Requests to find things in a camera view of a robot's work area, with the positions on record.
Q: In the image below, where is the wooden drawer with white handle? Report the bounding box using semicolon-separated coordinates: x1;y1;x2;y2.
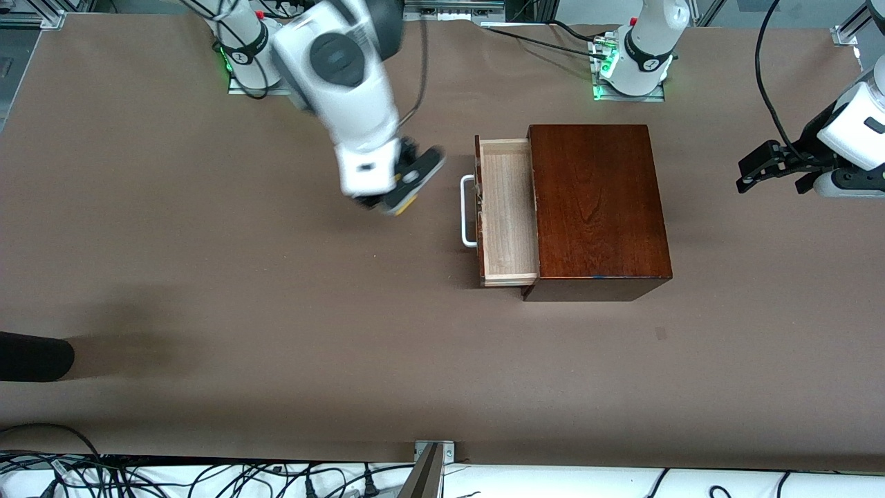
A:
460;134;541;288

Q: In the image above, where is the dark wooden cabinet box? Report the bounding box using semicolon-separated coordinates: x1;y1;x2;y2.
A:
523;124;673;302

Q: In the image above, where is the brown table cover sheet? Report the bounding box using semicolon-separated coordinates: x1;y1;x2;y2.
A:
0;12;885;474

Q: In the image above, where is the dark angled metal bar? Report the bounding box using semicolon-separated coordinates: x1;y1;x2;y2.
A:
396;443;443;498

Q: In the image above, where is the aluminium corner profile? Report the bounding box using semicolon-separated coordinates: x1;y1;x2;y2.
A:
0;0;68;30

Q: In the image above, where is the black foam cylinder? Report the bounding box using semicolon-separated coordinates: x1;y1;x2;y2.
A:
0;331;75;382

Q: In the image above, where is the black cable with metal plug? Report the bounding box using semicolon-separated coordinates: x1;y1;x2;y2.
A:
398;17;429;139

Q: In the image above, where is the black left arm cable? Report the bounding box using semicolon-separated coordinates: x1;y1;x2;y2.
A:
755;0;806;156

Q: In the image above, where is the aluminium frame profile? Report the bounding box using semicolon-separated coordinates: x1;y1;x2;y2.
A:
832;0;885;48

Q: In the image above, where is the grey metal rail unit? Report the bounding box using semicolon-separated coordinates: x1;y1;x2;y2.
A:
403;0;506;21

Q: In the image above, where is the long black base cable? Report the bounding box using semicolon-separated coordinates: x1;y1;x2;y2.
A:
481;24;609;59

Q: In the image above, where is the short black base cable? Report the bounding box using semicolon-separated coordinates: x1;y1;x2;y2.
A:
550;19;599;44

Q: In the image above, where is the small metal corner bracket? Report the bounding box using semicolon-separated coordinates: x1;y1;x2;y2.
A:
413;440;456;464

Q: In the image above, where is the white sheet under cables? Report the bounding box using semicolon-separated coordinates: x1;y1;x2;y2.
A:
0;456;885;498

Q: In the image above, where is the black cable loop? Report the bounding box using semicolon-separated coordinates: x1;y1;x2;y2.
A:
0;423;104;471

